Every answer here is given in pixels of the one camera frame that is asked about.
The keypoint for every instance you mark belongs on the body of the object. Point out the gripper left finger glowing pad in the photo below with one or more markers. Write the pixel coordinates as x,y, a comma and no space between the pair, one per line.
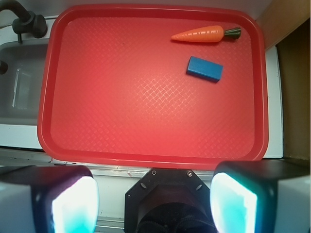
48,199

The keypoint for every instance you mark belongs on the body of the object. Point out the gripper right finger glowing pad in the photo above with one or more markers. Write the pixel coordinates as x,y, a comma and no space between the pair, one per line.
266,196

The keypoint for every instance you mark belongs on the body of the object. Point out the orange toy carrot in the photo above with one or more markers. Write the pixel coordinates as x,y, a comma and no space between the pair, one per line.
209,34

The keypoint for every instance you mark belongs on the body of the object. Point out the grey toy sink basin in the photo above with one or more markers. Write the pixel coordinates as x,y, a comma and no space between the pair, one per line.
20,85

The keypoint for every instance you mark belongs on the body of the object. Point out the blue rectangular block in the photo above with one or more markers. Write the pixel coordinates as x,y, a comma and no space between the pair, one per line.
204,69

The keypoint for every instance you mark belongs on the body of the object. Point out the red plastic tray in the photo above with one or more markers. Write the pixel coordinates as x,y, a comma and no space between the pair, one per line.
115,89

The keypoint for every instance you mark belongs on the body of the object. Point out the brown cardboard panel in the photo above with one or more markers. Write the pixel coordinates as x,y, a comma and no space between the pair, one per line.
286,25

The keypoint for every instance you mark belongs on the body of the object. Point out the grey toy faucet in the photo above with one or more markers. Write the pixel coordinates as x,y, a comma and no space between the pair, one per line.
26,21

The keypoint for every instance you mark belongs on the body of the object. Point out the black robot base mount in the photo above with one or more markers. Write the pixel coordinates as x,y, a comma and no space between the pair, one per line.
168,201

